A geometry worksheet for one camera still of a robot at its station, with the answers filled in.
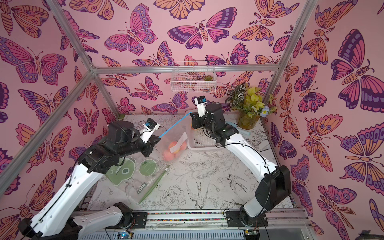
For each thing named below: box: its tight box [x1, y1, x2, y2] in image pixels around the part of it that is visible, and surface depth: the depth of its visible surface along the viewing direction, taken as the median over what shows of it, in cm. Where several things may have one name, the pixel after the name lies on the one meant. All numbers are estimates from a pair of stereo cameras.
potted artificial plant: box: [225, 82, 278, 130], surface depth 102 cm
